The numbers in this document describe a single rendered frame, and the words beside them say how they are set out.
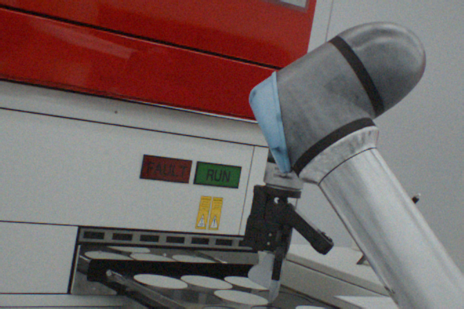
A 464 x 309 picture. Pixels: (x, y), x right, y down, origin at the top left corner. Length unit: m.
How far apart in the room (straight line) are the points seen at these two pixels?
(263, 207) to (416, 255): 0.61
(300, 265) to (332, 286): 0.11
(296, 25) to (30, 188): 0.65
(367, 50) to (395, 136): 3.36
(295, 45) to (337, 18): 2.22
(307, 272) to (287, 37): 0.49
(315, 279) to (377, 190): 0.77
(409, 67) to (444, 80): 3.56
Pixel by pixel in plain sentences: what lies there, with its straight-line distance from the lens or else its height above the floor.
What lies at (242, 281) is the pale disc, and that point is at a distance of 1.81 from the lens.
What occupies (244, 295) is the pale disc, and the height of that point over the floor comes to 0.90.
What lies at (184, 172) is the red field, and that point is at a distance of 1.78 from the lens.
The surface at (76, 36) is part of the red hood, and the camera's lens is 1.57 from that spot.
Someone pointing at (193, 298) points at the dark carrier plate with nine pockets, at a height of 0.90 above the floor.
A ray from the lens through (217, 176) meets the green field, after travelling 1.83.
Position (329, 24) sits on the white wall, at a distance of 4.05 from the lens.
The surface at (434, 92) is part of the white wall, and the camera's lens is 4.62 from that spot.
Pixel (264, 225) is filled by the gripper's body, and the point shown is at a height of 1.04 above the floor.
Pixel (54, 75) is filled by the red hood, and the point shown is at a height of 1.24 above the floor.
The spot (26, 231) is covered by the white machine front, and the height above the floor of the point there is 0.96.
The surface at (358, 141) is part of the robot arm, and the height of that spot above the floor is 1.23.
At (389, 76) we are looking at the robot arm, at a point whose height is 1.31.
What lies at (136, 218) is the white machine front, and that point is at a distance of 1.74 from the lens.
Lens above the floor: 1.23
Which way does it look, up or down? 3 degrees down
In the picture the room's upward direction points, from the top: 10 degrees clockwise
